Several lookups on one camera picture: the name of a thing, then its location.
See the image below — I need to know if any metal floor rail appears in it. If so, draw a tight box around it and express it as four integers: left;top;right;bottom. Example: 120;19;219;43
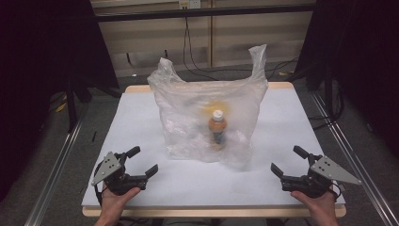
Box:
24;110;90;226
310;91;399;226

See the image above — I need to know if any black floor cable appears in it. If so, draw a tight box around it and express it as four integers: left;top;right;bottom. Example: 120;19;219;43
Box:
266;56;299;81

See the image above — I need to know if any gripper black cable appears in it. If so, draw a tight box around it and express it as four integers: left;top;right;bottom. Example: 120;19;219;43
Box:
330;182;343;200
93;161;105;206

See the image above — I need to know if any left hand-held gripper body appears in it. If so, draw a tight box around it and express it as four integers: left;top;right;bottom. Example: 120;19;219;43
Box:
90;151;149;197

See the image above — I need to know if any person's right hand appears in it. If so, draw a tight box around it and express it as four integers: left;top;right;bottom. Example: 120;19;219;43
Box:
289;189;339;221

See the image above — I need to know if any black curtain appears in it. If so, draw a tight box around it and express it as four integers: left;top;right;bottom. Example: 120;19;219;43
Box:
287;0;399;159
0;0;120;202

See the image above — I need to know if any black hanging cable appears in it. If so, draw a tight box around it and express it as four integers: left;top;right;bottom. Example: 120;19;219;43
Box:
182;16;221;82

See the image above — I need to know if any clear plastic bag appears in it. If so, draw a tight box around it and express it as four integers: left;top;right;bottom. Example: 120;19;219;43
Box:
147;43;270;172

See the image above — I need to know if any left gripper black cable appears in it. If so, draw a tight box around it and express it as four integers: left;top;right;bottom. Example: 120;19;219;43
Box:
93;161;105;206

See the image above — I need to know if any black horizontal bar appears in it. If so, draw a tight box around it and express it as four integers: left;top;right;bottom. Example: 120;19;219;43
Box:
93;3;318;24

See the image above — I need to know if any wooden table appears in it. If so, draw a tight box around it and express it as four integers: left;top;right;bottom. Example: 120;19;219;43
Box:
81;81;348;218

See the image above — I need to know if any black metal stand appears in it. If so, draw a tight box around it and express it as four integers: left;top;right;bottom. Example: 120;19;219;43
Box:
323;64;336;121
65;76;80;134

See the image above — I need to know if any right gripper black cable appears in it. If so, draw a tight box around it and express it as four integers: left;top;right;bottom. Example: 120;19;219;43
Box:
330;182;343;200

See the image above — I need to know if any white table mat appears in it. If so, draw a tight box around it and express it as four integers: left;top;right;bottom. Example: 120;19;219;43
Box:
81;89;346;209

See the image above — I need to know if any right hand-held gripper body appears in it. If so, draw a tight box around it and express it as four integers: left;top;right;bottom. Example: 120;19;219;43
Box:
280;153;362;200

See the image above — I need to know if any orange drink bottle white cap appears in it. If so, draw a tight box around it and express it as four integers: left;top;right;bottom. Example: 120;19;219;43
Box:
207;109;228;152

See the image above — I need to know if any white wall socket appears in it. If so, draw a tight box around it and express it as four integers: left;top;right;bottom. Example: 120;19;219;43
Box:
178;0;202;10

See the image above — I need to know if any person's left hand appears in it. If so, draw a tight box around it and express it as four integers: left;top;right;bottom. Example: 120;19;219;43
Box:
101;184;142;220

